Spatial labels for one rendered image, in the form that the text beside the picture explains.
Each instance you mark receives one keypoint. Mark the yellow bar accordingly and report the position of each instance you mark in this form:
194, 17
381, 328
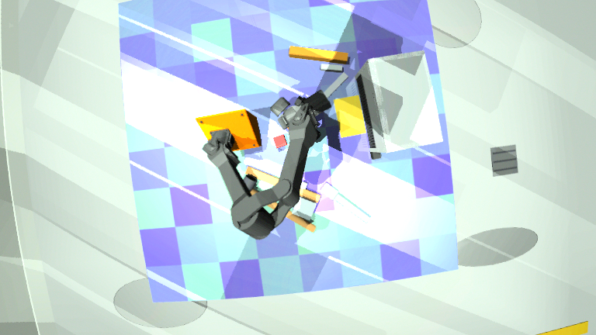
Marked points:
320, 55

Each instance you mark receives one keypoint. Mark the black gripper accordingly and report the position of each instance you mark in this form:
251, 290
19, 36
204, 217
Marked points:
279, 106

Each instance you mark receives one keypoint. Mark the grey metal cabinet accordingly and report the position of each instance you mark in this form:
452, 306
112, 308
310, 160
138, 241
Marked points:
398, 104

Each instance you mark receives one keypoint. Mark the brown cylinder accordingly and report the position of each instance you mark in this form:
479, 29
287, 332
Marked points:
335, 84

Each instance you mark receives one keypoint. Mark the orange bar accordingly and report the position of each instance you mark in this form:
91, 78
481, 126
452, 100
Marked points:
274, 180

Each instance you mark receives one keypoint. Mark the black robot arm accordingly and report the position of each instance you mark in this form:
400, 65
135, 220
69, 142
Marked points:
247, 212

